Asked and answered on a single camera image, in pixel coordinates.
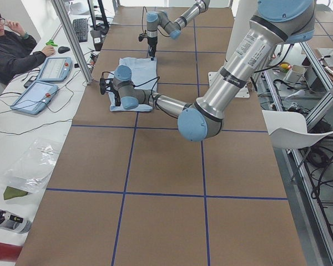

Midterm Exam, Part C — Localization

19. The person in black clothes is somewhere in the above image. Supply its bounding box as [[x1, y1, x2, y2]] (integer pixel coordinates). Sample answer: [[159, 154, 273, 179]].
[[0, 13, 56, 85]]

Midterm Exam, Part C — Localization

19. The green cloth piece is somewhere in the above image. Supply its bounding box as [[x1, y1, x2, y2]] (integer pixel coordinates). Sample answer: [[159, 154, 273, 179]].
[[3, 186, 28, 201]]

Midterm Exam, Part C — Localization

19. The black computer mouse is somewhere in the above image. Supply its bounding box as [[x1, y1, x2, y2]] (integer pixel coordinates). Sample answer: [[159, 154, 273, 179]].
[[57, 46, 70, 54]]

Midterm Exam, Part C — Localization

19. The green plastic tool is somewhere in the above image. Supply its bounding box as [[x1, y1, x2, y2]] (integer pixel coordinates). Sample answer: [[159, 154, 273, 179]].
[[46, 39, 58, 47]]

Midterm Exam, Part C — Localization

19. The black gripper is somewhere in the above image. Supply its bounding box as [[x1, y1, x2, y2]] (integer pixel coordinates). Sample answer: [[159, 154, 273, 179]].
[[148, 37, 158, 60], [113, 90, 121, 106]]

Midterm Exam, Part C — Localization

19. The blue teach pendant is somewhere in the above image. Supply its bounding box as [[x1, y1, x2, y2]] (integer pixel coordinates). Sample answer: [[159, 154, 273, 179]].
[[37, 57, 72, 83], [10, 81, 58, 115]]

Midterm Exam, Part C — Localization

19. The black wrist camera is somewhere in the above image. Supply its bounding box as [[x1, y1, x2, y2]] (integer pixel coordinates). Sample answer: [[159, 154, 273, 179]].
[[138, 33, 148, 42], [99, 78, 114, 95]]

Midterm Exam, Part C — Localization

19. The red object at edge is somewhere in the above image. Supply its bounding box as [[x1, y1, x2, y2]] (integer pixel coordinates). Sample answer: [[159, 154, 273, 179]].
[[0, 242, 22, 262]]

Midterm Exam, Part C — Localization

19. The black braided cable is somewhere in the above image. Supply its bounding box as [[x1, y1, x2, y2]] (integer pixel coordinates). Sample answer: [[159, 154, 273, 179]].
[[140, 6, 148, 35], [101, 71, 160, 106]]

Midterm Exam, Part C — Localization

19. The light blue button shirt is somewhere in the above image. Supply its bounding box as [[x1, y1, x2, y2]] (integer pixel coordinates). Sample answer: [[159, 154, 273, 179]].
[[108, 57, 158, 112]]

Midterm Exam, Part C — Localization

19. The white pedestal column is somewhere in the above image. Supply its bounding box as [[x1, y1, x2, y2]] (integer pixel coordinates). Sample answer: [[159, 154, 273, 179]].
[[208, 0, 256, 99]]

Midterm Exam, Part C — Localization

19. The left black braided cable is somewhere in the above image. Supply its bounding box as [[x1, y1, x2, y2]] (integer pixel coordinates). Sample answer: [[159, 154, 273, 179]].
[[101, 71, 160, 106]]

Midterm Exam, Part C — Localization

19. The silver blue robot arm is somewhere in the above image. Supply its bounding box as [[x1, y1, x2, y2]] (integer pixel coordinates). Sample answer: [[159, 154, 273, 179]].
[[108, 1, 316, 141], [138, 0, 210, 60]]

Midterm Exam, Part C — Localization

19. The black keyboard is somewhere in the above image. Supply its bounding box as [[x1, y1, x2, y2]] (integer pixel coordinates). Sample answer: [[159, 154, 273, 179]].
[[72, 18, 88, 43]]

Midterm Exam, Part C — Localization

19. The clear plastic bag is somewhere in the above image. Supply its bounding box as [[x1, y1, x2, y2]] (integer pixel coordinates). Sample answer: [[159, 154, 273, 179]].
[[4, 138, 63, 193]]

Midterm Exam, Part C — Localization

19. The near blue teach pendant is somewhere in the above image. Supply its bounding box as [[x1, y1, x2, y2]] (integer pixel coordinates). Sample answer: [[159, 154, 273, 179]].
[[10, 81, 58, 115]]

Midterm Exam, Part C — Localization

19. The black white device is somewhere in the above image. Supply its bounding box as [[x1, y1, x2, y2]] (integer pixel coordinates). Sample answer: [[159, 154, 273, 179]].
[[0, 209, 32, 234]]

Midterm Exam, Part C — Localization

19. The right black braided cable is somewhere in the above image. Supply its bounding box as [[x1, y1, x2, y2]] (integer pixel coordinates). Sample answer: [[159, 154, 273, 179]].
[[140, 6, 148, 35]]

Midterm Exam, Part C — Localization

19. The grey aluminium frame post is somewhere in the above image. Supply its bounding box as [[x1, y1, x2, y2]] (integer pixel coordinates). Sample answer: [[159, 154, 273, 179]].
[[51, 0, 93, 85]]

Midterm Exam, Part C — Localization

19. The far blue teach pendant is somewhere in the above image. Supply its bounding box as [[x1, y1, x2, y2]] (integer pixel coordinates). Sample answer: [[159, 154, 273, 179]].
[[37, 57, 72, 83]]

